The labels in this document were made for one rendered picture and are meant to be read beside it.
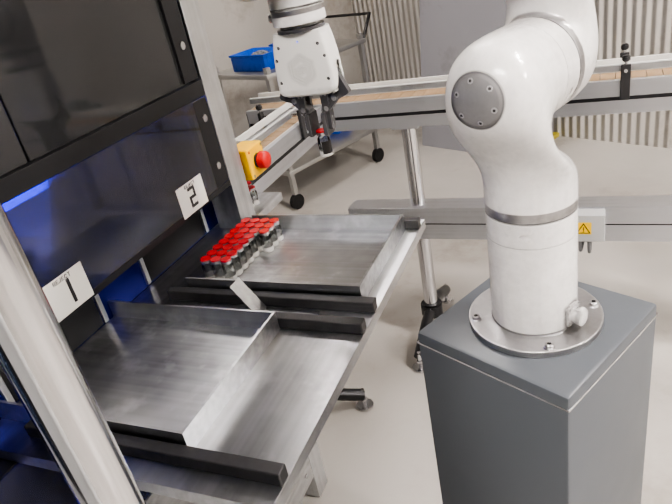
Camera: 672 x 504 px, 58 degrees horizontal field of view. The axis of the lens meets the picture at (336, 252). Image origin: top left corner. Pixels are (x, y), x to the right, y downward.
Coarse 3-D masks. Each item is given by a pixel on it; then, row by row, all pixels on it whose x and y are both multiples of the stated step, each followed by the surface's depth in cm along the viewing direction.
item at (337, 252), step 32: (288, 224) 127; (320, 224) 124; (352, 224) 121; (384, 224) 119; (288, 256) 117; (320, 256) 114; (352, 256) 112; (384, 256) 107; (224, 288) 107; (256, 288) 104; (288, 288) 101; (320, 288) 99; (352, 288) 96
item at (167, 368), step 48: (96, 336) 103; (144, 336) 101; (192, 336) 98; (240, 336) 95; (96, 384) 91; (144, 384) 89; (192, 384) 87; (240, 384) 85; (144, 432) 76; (192, 432) 75
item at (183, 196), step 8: (200, 176) 118; (184, 184) 114; (192, 184) 116; (200, 184) 118; (176, 192) 111; (184, 192) 113; (192, 192) 116; (200, 192) 118; (184, 200) 114; (200, 200) 118; (184, 208) 114; (192, 208) 116; (184, 216) 114
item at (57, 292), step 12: (60, 276) 88; (72, 276) 90; (84, 276) 92; (48, 288) 86; (60, 288) 88; (84, 288) 92; (48, 300) 86; (60, 300) 88; (72, 300) 90; (84, 300) 92; (60, 312) 88
